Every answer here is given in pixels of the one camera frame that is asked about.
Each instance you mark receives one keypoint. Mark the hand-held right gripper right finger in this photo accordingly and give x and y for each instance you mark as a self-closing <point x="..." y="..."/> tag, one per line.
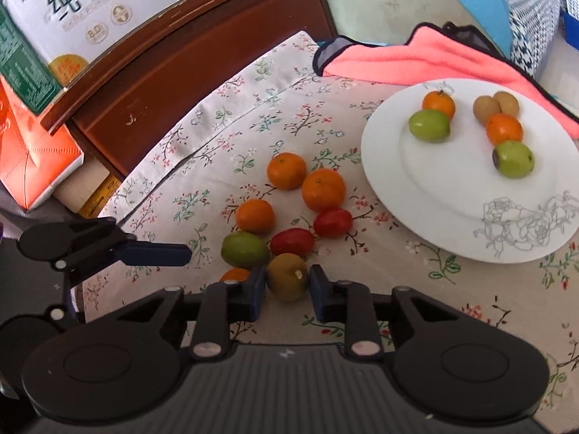
<point x="320" y="294"/>

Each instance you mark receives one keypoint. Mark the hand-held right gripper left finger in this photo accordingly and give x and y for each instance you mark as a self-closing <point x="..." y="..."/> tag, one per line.
<point x="257" y="294"/>

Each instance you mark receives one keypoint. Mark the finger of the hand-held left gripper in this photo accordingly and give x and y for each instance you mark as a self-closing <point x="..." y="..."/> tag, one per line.
<point x="158" y="254"/>

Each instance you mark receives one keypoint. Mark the mandarin orange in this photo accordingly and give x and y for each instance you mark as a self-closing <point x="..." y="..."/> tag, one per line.
<point x="504" y="129"/>
<point x="438" y="105"/>
<point x="254" y="216"/>
<point x="235" y="275"/>
<point x="323" y="189"/>
<point x="286" y="171"/>

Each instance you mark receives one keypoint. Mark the brown kiwi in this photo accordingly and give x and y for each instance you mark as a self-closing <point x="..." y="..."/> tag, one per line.
<point x="509" y="103"/>
<point x="288" y="280"/>
<point x="485" y="109"/>

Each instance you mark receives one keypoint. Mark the green jujube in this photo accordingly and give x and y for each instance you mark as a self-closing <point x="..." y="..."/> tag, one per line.
<point x="429" y="125"/>
<point x="244" y="249"/>
<point x="513" y="158"/>

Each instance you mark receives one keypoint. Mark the red cherry tomato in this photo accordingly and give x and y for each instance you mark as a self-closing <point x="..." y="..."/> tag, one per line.
<point x="333" y="222"/>
<point x="292" y="242"/>

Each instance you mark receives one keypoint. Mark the white plate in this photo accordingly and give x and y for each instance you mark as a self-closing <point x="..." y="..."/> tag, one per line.
<point x="452" y="190"/>

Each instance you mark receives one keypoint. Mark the grey cloth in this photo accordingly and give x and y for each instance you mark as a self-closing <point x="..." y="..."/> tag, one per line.
<point x="9" y="210"/>

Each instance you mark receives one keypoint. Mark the yellow cardboard box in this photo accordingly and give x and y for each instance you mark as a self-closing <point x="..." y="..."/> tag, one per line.
<point x="90" y="190"/>

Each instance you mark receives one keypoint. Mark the floral tablecloth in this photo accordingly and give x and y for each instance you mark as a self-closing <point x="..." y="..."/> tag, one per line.
<point x="217" y="144"/>

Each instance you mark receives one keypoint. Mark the orange box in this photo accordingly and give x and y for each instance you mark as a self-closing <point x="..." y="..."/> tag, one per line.
<point x="40" y="158"/>

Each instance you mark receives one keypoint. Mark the brown wooden cabinet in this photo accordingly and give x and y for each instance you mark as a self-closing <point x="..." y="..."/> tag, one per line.
<point x="181" y="63"/>

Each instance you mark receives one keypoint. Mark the green box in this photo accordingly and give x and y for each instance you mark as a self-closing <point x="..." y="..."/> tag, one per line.
<point x="22" y="63"/>

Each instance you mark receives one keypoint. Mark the white milk carton box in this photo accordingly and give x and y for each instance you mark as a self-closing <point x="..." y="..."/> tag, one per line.
<point x="113" y="13"/>

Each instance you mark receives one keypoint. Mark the pink towel with black trim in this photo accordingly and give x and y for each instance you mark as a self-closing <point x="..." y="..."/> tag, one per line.
<point x="429" y="61"/>

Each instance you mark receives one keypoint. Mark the black white patterned cloth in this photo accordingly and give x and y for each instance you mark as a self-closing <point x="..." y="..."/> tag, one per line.
<point x="533" y="18"/>

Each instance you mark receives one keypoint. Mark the blue plastic bin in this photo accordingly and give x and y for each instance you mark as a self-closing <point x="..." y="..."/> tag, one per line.
<point x="572" y="29"/>

